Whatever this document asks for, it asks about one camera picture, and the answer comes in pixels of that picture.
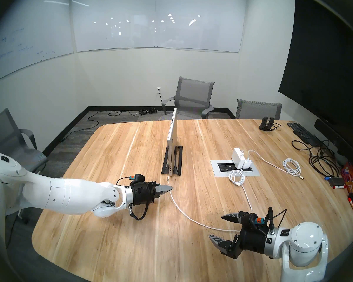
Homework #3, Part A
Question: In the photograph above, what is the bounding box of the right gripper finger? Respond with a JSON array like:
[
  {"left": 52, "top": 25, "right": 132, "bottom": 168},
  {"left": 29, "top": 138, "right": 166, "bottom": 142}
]
[
  {"left": 209, "top": 234, "right": 241, "bottom": 259},
  {"left": 221, "top": 211, "right": 249, "bottom": 224}
]

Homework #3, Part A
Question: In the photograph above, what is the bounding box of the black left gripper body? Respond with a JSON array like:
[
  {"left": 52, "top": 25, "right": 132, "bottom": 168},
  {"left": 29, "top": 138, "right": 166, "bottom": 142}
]
[{"left": 130, "top": 181, "right": 157, "bottom": 206}]

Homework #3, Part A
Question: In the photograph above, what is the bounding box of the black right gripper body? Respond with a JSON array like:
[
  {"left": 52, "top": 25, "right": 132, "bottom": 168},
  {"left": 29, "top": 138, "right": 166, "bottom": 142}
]
[{"left": 238, "top": 213, "right": 270, "bottom": 253}]

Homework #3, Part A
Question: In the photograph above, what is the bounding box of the white MagSafe charging cable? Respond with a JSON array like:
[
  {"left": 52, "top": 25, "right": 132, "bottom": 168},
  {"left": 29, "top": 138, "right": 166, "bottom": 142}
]
[{"left": 166, "top": 170, "right": 253, "bottom": 232}]

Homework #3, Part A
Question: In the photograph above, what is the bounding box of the silver MacBook laptop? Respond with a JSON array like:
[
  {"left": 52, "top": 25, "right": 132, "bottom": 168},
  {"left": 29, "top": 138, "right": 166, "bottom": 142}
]
[{"left": 167, "top": 108, "right": 178, "bottom": 177}]

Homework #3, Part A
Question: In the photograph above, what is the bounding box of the black controller charging dock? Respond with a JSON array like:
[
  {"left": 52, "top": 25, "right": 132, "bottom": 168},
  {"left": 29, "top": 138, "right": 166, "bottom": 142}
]
[{"left": 259, "top": 116, "right": 275, "bottom": 131}]

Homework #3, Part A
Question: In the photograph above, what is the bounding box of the black vertical laptop stand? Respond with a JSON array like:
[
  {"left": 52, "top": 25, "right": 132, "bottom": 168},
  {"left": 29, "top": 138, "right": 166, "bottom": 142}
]
[{"left": 162, "top": 146, "right": 183, "bottom": 176}]

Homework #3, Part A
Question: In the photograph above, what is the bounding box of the silver table power outlet box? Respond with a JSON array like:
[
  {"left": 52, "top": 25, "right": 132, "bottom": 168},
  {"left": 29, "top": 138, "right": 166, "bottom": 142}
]
[{"left": 210, "top": 160, "right": 261, "bottom": 177}]

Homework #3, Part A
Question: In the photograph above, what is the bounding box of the large white power adapter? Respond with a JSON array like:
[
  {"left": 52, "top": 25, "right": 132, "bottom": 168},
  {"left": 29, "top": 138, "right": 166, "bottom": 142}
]
[{"left": 231, "top": 148, "right": 244, "bottom": 169}]

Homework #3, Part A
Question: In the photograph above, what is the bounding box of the grey mesh office chair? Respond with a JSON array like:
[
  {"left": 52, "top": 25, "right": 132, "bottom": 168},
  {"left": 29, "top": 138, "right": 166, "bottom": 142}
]
[
  {"left": 235, "top": 99, "right": 282, "bottom": 120},
  {"left": 0, "top": 108, "right": 49, "bottom": 223},
  {"left": 161, "top": 76, "right": 215, "bottom": 120}
]

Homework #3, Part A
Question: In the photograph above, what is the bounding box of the black keyboard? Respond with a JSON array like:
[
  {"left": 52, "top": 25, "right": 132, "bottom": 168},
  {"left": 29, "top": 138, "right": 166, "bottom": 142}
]
[{"left": 287, "top": 122, "right": 322, "bottom": 147}]

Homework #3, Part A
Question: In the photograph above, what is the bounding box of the colourful tissue box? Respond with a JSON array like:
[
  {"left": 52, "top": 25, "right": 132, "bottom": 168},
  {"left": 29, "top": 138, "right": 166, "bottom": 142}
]
[{"left": 341, "top": 161, "right": 353, "bottom": 194}]

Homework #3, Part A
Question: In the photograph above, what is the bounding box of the wide glass whiteboard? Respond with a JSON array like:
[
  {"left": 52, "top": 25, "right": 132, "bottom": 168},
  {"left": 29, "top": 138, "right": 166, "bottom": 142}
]
[{"left": 71, "top": 0, "right": 247, "bottom": 53}]

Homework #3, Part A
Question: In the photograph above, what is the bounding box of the large black TV screen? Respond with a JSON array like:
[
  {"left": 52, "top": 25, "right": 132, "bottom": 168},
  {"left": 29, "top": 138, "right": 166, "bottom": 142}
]
[{"left": 279, "top": 0, "right": 353, "bottom": 155}]

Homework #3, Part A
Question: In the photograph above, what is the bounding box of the glass whiteboard with blue writing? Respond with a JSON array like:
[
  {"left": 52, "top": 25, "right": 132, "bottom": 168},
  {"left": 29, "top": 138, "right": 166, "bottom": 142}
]
[{"left": 0, "top": 0, "right": 75, "bottom": 86}]

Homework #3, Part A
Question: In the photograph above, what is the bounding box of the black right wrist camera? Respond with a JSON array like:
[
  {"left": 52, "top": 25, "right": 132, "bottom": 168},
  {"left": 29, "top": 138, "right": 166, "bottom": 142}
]
[{"left": 250, "top": 207, "right": 287, "bottom": 229}]

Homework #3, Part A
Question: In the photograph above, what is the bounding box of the white coiled USB cable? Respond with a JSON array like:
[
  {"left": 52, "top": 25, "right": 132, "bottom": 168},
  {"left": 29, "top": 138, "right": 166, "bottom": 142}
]
[{"left": 249, "top": 150, "right": 305, "bottom": 180}]

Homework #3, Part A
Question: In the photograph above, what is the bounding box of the black floor cable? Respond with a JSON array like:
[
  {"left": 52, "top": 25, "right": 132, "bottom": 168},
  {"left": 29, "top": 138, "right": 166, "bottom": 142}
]
[{"left": 59, "top": 108, "right": 159, "bottom": 142}]

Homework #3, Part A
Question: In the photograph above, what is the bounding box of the black cable tangle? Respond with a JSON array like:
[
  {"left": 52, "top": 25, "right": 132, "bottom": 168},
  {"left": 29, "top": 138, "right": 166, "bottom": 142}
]
[{"left": 291, "top": 139, "right": 341, "bottom": 177}]

